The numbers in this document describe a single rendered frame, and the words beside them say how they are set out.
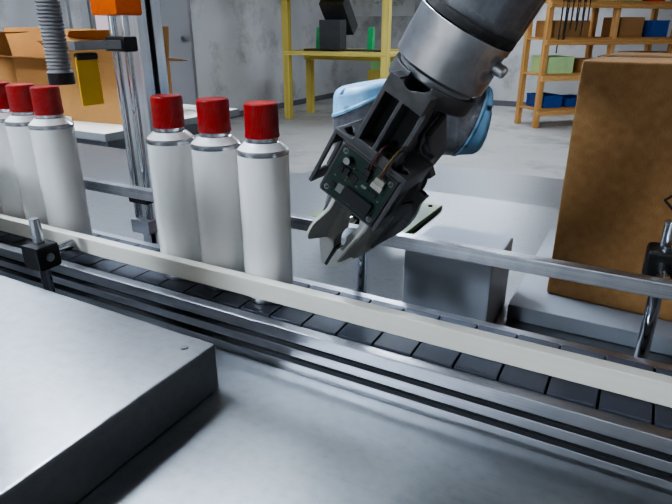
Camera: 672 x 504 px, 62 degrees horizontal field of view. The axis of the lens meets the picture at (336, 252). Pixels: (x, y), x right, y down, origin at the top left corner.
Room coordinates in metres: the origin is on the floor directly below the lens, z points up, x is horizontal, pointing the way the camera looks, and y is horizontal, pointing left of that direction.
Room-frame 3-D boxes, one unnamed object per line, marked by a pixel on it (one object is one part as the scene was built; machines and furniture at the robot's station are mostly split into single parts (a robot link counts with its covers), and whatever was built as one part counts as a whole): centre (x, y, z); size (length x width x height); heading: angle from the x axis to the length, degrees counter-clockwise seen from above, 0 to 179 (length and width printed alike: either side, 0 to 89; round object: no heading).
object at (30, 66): (2.73, 1.26, 0.96); 0.53 x 0.45 x 0.37; 152
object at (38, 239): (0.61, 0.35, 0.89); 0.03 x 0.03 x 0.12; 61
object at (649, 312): (0.44, -0.28, 0.91); 0.07 x 0.03 x 0.17; 151
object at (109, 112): (2.50, 0.93, 0.97); 0.51 x 0.42 x 0.37; 156
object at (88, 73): (0.69, 0.29, 1.09); 0.03 x 0.01 x 0.06; 151
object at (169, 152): (0.61, 0.18, 0.98); 0.05 x 0.05 x 0.20
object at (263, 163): (0.55, 0.07, 0.98); 0.05 x 0.05 x 0.20
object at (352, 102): (0.99, -0.06, 1.00); 0.13 x 0.12 x 0.14; 84
